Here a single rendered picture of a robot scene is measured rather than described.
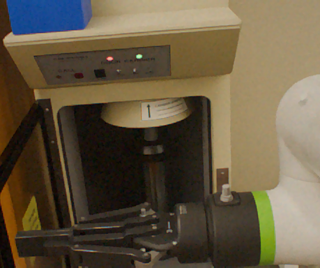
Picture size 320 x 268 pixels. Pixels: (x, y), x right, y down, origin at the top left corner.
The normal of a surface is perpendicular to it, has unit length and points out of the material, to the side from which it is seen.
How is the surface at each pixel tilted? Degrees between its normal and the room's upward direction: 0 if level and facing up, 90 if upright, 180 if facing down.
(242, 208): 26
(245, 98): 90
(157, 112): 66
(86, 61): 135
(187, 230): 52
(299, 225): 56
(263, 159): 90
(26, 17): 90
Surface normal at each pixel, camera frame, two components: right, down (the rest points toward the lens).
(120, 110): -0.57, -0.02
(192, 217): -0.07, -0.63
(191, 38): 0.06, 0.94
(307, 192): -0.59, 0.21
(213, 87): 0.01, 0.42
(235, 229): -0.04, -0.15
